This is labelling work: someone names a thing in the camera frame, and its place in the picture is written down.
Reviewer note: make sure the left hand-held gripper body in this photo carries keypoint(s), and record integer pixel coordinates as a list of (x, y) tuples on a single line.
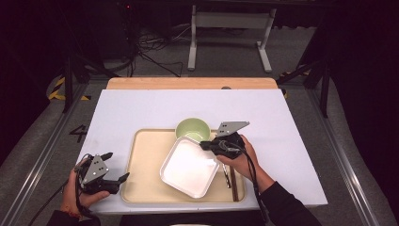
[(95, 169)]

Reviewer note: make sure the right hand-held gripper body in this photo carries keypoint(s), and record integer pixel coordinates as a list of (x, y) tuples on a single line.
[(230, 147)]

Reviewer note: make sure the green bowl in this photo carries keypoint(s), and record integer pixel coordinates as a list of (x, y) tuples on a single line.
[(191, 128)]

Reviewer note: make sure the beige plastic tray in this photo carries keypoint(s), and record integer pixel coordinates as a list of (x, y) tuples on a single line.
[(146, 169)]

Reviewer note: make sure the white square plate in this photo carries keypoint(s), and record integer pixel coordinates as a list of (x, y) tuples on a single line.
[(188, 166)]

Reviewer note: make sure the person's right hand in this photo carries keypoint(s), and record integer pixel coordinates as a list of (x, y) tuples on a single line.
[(247, 166)]

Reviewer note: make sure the person's left hand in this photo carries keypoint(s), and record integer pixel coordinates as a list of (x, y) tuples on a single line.
[(70, 197)]

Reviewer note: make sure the wooden table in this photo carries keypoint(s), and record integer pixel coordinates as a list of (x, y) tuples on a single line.
[(188, 83)]

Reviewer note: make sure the black stand legs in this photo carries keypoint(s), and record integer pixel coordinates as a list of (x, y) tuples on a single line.
[(324, 91), (68, 84)]

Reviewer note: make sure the dark equipment box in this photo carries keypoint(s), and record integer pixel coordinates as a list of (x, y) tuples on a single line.
[(122, 28)]

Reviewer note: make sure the aluminium rail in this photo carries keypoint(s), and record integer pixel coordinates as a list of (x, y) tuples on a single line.
[(342, 150), (40, 160)]

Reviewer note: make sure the white metal desk frame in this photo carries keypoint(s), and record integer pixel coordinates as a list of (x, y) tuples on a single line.
[(232, 20)]

